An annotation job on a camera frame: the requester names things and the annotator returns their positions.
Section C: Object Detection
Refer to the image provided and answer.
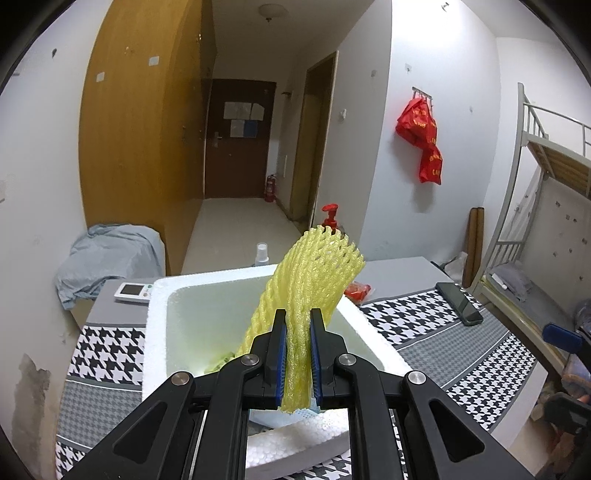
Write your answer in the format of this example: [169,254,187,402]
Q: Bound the yellow foam fruit net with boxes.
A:
[235,226,367,414]

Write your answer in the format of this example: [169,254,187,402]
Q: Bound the black smartphone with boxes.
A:
[436,281,485,327]

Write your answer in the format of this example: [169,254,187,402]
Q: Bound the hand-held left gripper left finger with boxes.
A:
[60,308,289,480]

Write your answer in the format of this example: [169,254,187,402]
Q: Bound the paper notices on door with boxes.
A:
[224,102,265,138]

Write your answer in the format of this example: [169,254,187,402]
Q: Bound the grey-blue crumpled cloth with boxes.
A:
[55,224,164,310]

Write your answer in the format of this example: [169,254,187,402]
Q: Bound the red plastic bag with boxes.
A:
[396,97,444,185]

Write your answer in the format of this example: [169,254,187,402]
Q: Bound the metal bunk bed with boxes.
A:
[471,83,591,379]

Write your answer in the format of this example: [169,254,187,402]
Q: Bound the brown wooden boards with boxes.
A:
[463,208,486,288]

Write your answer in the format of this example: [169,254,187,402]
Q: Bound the grey pillow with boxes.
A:
[492,262,532,301]

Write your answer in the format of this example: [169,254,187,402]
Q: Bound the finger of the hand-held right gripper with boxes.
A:
[542,323,583,354]

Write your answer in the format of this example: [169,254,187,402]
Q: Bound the green foam fruit net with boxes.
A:
[203,351,238,374]

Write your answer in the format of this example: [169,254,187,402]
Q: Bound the houndstooth tablecloth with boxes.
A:
[55,288,541,480]

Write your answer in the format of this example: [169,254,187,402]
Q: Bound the red snack packet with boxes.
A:
[344,282,372,305]

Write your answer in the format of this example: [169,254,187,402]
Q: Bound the white foam box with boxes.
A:
[141,263,414,472]

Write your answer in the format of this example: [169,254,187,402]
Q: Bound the white remote control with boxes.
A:
[114,282,153,304]

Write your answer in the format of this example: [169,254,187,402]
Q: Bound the white pump bottle red cap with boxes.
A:
[322,203,343,234]

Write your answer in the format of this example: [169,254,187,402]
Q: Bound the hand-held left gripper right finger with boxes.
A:
[309,307,536,480]

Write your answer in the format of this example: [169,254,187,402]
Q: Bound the dark brown door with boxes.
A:
[203,78,277,200]

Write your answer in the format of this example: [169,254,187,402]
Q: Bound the wooden wardrobe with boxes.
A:
[78,0,217,275]

